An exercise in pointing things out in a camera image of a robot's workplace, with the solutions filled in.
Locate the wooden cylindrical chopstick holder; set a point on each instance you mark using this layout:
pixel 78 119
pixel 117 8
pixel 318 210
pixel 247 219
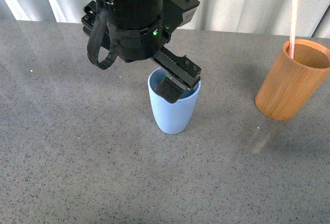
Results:
pixel 292 81

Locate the pink chopstick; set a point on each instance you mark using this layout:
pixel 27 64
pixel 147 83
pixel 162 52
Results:
pixel 294 17

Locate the white pleated curtain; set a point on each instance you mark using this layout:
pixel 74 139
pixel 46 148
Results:
pixel 271 17

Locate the blue plastic cup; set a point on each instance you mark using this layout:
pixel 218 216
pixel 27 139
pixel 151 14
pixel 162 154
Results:
pixel 171 118

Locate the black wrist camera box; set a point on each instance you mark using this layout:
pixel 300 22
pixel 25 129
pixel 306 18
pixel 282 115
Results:
pixel 177 13

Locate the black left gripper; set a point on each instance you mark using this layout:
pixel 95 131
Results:
pixel 134 30

